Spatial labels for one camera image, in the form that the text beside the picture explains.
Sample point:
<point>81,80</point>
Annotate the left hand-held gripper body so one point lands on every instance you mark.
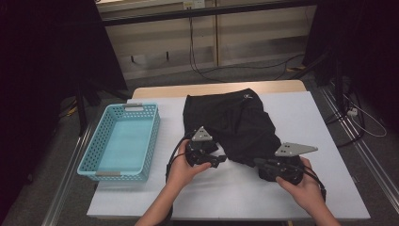
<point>200,150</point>

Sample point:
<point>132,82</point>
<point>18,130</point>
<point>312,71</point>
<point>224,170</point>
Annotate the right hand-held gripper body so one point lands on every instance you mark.
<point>282,169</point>

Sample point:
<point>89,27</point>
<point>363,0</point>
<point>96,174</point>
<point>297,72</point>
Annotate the black pants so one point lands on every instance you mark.
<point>232,125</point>

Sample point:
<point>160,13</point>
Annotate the light blue perforated plastic basket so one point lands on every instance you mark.
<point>122,144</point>

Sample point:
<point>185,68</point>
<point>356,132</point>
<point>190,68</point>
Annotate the person's left hand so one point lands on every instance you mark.
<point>183,174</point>

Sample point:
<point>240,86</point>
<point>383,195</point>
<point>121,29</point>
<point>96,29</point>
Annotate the person's right hand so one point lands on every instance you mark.
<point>306,191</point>

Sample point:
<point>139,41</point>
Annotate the light wooden table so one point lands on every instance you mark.
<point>163,91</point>

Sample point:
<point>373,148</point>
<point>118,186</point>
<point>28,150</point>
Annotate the white power plug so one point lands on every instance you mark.
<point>352,112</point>

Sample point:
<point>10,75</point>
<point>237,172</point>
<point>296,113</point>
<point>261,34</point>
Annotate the black metal stand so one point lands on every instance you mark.
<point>82,109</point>
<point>310,66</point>

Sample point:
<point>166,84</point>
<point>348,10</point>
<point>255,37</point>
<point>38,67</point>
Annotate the long beige cabinet desk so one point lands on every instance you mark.
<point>251,37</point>

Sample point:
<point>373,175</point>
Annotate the black curtain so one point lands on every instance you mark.
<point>31,62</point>
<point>370,37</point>

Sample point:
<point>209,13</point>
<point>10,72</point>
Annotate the metal floor rail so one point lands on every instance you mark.
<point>376,175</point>
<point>67,179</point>

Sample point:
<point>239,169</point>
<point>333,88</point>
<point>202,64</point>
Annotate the white wall socket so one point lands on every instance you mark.
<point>194,4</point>

